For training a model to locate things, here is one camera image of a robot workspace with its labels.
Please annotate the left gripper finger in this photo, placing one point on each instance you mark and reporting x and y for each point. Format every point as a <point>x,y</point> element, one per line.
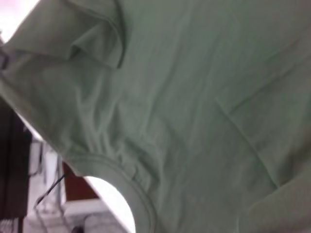
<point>3,60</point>

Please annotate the dark green t-shirt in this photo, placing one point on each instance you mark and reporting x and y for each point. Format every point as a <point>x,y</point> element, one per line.
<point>194,97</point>

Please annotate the dark upright panel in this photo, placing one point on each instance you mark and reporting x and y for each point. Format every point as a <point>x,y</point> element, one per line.
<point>13,165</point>

